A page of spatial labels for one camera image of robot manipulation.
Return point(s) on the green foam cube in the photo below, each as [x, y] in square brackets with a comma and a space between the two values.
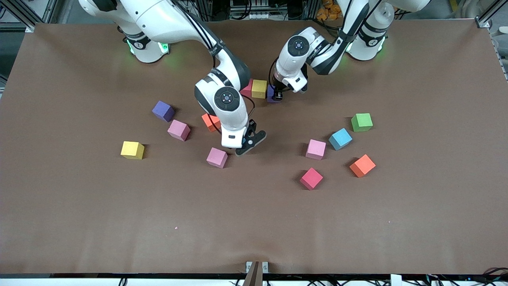
[361, 122]

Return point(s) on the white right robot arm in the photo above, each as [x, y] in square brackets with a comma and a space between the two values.
[166, 20]

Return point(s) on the brown paper table cover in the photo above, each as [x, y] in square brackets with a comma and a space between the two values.
[254, 222]

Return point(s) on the pink foam cube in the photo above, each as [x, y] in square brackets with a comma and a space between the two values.
[216, 157]
[316, 149]
[178, 130]

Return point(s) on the metal clamp bracket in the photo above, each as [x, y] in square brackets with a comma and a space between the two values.
[256, 274]

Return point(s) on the yellow foam cube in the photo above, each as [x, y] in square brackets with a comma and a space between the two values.
[132, 150]
[259, 88]

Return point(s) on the orange snack bag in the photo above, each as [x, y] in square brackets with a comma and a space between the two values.
[327, 12]

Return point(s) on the red foam cube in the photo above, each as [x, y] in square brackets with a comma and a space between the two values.
[247, 89]
[311, 178]

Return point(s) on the purple foam cube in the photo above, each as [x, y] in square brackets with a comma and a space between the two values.
[163, 111]
[270, 95]

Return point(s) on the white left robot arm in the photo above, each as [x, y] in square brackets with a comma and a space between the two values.
[297, 59]

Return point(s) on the grey electronics unit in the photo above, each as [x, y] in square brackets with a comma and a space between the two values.
[254, 16]

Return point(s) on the aluminium frame profile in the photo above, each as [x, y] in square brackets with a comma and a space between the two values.
[20, 14]
[490, 14]

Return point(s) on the blue foam cube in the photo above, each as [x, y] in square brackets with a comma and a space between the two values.
[340, 139]

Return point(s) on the orange foam cube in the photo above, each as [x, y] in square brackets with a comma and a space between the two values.
[362, 165]
[208, 121]

